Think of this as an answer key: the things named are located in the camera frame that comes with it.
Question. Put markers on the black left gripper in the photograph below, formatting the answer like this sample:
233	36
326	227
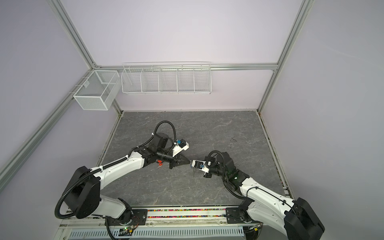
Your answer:
174	162

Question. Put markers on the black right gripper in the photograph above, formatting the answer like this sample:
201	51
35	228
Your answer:
208	175

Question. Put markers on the red key tag with key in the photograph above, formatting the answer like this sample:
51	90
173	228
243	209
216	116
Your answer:
159	163

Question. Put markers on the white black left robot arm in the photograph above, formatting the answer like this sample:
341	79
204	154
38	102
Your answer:
82	197

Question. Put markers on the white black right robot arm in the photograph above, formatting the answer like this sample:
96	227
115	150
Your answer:
243	187

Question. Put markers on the small white mesh basket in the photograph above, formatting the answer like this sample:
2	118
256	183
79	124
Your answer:
99	90

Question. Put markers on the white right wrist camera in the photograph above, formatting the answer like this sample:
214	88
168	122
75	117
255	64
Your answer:
200	165

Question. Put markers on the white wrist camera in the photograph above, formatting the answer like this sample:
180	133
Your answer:
200	165
181	145

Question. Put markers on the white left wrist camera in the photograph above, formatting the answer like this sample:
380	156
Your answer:
181	145

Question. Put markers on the aluminium base rail with beads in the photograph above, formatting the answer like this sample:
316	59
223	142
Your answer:
186	216

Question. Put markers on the white vented cable duct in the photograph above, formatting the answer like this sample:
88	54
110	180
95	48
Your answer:
157	233

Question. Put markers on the long white wire basket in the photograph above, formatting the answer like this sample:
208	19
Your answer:
167	78

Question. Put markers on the aluminium frame corner post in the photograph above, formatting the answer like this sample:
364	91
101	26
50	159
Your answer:
304	10

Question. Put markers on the left aluminium frame post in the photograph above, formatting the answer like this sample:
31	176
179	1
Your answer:
58	9

